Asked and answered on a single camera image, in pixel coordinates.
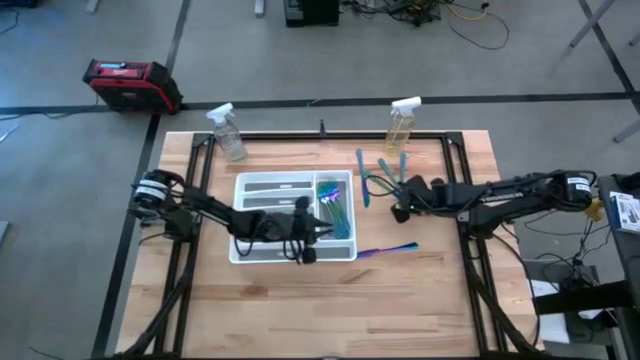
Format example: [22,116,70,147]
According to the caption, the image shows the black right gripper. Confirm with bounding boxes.
[390,175,459,225]

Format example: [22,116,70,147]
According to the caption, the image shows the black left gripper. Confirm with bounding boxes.
[257,195,335,266]

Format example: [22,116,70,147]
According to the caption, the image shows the iridescent rainbow table knife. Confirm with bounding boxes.
[356,242,420,260]

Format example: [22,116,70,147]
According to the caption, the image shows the white plastic cutlery tray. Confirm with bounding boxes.
[228,169,359,265]

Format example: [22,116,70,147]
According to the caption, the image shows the yellow liquid spray bottle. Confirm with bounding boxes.
[383,96,423,156]

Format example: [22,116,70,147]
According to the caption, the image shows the clear spray bottle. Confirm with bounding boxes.
[205,102,249,163]

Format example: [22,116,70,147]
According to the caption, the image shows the grey floor box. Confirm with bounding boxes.
[524,259,601,301]

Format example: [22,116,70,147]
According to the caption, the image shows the white floor paper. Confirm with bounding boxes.
[529,279,609,346]

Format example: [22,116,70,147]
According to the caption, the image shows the black computer tower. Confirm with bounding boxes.
[283,0,342,29]

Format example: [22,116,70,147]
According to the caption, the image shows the white printed paper box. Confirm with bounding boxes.
[608,191,640,235]

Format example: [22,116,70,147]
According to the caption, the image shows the black side cart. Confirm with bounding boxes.
[597,172,640,360]

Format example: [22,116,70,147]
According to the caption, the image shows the red and black tool bag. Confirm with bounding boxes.
[82,58,185,115]

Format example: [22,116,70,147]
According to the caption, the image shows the grey folding table legs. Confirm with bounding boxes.
[558,0,640,64]

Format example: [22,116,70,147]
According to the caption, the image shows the black metal table frame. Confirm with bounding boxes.
[112,130,546,360]

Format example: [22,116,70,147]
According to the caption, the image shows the black looped floor cable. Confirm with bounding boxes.
[447,9,511,51]

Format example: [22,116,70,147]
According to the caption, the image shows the tangled black floor cables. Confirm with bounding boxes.
[342,0,446,29]

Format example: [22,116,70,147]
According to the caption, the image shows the black arm power cables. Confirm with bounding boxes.
[519,219,614,291]

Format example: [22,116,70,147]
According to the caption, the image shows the orange floor cable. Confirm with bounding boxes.
[442,3,489,22]

